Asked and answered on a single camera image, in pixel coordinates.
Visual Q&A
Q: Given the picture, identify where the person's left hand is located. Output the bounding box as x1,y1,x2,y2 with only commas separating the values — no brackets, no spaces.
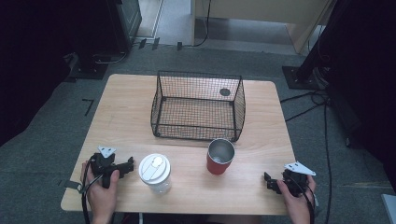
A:
79,161,121,218

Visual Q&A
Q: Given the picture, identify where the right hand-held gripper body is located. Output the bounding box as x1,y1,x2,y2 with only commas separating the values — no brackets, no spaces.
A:
281,161,317,198

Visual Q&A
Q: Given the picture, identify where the right hand-held gripper cable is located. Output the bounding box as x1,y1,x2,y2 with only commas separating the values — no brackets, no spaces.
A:
285,175,316,224

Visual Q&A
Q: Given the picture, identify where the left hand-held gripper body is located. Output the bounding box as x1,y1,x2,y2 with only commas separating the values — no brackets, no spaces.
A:
90,145,123,189

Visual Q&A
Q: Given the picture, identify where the thin black hanging cable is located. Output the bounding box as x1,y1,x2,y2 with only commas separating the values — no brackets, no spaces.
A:
183,0,213,49

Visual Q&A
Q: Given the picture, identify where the red cup with steel inside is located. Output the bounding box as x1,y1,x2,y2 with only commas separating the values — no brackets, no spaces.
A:
205,137,236,175

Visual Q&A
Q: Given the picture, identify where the person's right hand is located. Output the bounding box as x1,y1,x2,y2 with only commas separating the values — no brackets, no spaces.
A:
276,175,318,217

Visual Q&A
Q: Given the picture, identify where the left hand-held gripper cable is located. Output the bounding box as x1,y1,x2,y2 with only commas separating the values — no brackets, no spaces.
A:
81,155,105,224

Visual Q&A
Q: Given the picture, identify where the black looped floor cable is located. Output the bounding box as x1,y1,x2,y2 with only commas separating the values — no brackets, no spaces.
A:
92,50,129,65

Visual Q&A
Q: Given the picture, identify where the black wire mesh basket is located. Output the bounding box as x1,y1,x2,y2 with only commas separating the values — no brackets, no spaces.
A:
149,70,247,143

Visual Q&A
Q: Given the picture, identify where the beige wooden furniture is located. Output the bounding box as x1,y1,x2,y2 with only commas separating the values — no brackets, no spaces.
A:
190,0,338,56

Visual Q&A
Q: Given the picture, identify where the black cabinet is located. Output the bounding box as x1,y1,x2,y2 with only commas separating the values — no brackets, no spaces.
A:
106,0,143,54

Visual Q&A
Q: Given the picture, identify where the dark curtain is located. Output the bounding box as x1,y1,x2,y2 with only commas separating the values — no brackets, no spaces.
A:
320,0,396,194
0,0,120,147

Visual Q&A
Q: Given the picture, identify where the long black floor cable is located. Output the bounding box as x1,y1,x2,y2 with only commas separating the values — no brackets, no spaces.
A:
322,101,333,224

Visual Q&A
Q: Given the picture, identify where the clear cup with white lid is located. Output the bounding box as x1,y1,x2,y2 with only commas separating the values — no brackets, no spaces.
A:
138,153,173,195

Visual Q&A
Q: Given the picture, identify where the black stand base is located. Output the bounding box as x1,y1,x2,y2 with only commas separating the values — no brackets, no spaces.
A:
64,51,110,84

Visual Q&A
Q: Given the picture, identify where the white flat object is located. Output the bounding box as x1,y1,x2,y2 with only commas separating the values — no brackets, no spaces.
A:
381,193,396,224

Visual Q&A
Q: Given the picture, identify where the black metal stand with base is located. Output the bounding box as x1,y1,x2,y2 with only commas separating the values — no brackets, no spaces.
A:
281,0,347,91

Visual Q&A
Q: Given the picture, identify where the hand-held gripper cable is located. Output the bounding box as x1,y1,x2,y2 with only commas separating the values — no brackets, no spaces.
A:
285,175,316,224
81,155,105,224

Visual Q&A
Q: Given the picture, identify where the grey tape piece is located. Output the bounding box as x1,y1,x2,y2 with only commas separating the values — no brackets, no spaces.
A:
64,179,84,191

